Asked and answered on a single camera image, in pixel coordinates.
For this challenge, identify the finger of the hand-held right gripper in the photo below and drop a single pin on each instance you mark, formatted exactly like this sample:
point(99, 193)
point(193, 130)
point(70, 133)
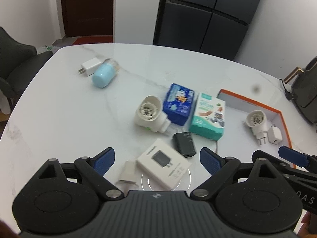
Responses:
point(292, 156)
point(268, 156)

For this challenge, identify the green bandage box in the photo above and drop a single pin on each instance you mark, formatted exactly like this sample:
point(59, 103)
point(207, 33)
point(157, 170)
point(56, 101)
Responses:
point(208, 119)

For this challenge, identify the red doormat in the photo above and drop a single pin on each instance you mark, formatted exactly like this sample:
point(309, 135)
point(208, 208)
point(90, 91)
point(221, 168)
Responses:
point(94, 40)

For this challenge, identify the white plastic bag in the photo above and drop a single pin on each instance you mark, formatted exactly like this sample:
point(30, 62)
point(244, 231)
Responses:
point(47, 49)

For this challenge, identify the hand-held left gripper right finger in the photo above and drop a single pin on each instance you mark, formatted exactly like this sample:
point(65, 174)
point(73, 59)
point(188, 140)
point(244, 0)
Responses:
point(209, 160)

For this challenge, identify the dark grey air fryer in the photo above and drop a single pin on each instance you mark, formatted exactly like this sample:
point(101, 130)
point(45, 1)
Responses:
point(307, 96)

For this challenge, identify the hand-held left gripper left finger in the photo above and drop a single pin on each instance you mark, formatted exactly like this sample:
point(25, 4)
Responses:
point(105, 161)

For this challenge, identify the black charger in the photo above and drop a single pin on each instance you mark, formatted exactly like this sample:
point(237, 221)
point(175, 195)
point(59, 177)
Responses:
point(184, 145)

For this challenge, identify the white charger with prongs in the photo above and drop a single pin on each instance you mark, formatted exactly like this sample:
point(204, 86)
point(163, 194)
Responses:
point(90, 65)

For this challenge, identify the small white charger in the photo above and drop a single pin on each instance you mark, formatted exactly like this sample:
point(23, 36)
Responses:
point(275, 136)

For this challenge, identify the white charger package box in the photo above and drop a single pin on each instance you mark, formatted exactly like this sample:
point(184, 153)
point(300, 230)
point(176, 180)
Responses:
point(171, 171)

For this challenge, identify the orange-rimmed white box tray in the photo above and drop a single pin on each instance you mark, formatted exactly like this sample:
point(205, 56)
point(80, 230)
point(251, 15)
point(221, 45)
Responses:
point(235, 104)

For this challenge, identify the blue toothpick container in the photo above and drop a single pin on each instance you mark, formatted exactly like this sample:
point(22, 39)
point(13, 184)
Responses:
point(102, 75)

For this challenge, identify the white plug-in device green dot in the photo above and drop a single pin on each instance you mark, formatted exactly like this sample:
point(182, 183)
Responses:
point(153, 119)

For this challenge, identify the dark grey refrigerator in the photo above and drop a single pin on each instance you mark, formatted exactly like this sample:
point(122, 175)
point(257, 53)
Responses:
point(198, 17)

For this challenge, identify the dark brown door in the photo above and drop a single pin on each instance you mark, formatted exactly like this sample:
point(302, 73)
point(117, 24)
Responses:
point(86, 10)

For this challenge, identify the dark grey chair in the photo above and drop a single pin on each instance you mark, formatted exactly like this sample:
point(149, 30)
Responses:
point(19, 62)

